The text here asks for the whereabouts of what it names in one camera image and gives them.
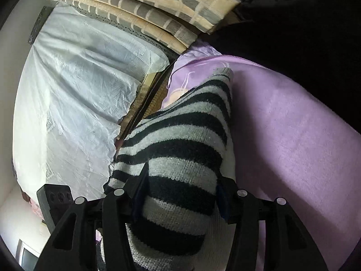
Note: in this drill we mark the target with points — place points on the pink floral fabric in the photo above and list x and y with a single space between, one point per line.
34 206

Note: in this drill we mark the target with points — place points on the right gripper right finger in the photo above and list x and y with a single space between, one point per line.
287 243

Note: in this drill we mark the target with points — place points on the black grey striped sweater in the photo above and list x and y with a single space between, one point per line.
187 147

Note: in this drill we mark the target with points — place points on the white lace cover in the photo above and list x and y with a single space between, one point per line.
79 80

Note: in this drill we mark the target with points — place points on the purple smile bed sheet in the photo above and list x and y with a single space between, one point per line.
287 144

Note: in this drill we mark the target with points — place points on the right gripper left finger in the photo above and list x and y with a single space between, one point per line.
93 230

